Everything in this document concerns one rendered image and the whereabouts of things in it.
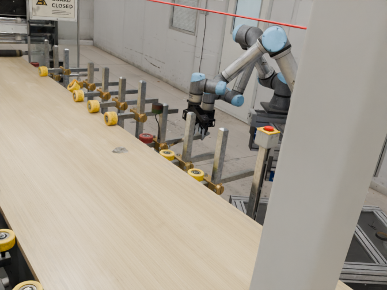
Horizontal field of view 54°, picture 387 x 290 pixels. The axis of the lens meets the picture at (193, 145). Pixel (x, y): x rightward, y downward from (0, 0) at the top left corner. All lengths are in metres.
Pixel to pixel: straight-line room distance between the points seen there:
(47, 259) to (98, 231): 0.20
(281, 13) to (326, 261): 4.95
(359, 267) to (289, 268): 2.44
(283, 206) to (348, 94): 0.09
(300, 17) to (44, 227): 4.13
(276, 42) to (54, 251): 1.34
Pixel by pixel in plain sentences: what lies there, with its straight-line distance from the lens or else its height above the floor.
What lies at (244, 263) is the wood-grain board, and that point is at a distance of 1.33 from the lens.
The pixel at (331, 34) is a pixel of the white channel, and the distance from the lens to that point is 0.24.
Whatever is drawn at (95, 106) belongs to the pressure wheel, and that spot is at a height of 0.95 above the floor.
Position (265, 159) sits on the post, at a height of 1.10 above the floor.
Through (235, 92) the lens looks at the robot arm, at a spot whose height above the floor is 1.17.
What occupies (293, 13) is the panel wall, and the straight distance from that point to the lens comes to 5.05.
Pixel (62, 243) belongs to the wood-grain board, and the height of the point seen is 0.90.
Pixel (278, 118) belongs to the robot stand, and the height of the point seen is 0.98.
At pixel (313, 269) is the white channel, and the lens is 0.28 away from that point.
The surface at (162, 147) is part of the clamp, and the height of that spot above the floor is 0.86.
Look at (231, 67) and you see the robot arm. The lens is 2.15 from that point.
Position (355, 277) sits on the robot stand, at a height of 0.19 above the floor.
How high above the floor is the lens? 1.72
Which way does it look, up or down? 22 degrees down
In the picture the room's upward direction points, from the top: 7 degrees clockwise
